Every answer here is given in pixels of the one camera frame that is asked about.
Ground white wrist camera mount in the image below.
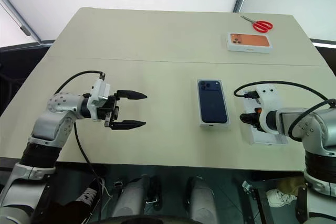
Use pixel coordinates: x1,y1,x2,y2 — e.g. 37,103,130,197
255,85,285,133
86,78,111,123

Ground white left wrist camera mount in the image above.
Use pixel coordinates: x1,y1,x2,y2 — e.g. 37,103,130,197
86,78,111,123

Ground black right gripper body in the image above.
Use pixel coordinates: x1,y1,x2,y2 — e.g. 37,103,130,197
249,107,264,133

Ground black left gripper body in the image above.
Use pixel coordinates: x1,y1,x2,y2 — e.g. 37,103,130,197
95,92,121,129

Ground grey metal frame bar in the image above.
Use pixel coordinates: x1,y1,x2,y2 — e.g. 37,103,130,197
0,0,40,43

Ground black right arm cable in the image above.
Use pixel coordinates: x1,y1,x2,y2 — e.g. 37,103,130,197
233,81,336,142

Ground sealed orange-print phone box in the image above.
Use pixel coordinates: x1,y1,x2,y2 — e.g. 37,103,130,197
226,32,271,54

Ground white box base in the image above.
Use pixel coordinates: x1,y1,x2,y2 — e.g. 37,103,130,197
196,78,232,131

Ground dark blue smartphone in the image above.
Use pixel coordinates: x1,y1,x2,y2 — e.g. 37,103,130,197
197,79,228,125

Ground white box lid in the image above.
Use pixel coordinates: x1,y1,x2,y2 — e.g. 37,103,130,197
242,94,289,146

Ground red-handled scissors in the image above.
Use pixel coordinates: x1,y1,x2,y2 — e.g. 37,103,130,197
240,15,274,34

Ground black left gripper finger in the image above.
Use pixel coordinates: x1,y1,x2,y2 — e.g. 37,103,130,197
116,90,148,101
110,120,147,131

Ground grey rounded leg cover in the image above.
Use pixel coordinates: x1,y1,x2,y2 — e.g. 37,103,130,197
185,176,221,224
113,175,161,224

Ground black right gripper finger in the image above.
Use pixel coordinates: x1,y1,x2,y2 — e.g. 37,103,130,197
239,113,254,125

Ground silver metal table bracket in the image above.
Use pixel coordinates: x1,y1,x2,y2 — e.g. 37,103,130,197
241,180,255,194

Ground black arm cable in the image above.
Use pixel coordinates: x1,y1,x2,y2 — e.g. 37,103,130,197
53,70,107,224
233,81,336,142

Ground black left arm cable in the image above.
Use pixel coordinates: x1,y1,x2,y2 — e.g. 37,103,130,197
53,70,107,224

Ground black sneaker with white laces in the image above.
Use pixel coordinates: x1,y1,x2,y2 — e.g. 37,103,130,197
75,178,106,210

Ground tan trouser leg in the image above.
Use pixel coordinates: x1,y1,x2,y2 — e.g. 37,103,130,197
277,177,306,196

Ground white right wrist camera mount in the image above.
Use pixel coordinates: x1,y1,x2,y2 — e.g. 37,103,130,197
255,85,285,133

